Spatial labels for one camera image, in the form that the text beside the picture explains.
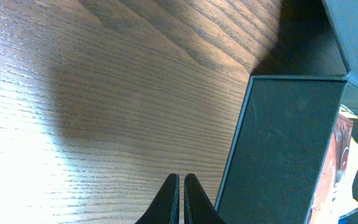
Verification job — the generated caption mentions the yellow candy bag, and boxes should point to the yellow candy bag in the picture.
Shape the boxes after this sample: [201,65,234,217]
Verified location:
[339,105,358,119]

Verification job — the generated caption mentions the brown Pocky box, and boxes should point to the brown Pocky box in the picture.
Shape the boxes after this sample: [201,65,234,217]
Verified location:
[308,114,358,224]

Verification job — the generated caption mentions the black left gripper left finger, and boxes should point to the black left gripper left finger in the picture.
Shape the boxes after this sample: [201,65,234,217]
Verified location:
[135,174,180,224]

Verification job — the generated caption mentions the black gift box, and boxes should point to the black gift box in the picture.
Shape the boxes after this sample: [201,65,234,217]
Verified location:
[215,0,358,223]

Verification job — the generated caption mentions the blue Oreo cookie pack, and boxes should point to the blue Oreo cookie pack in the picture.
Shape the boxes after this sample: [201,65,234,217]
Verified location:
[338,218,349,224]

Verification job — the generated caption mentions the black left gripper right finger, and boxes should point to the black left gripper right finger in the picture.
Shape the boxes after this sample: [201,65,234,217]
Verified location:
[184,174,225,224]

